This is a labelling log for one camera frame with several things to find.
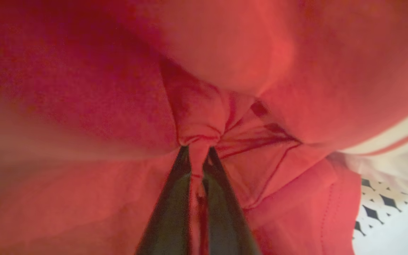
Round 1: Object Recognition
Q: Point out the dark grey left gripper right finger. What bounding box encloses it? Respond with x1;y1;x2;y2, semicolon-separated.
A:
203;147;262;255

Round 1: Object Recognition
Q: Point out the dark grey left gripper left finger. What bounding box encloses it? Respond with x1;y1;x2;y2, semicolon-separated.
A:
135;146;193;255

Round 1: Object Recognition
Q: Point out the black white patterned cloth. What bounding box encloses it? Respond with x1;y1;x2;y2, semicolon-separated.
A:
352;177;408;255

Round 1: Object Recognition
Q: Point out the red garment with white stripes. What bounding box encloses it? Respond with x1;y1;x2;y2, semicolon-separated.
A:
0;0;408;255

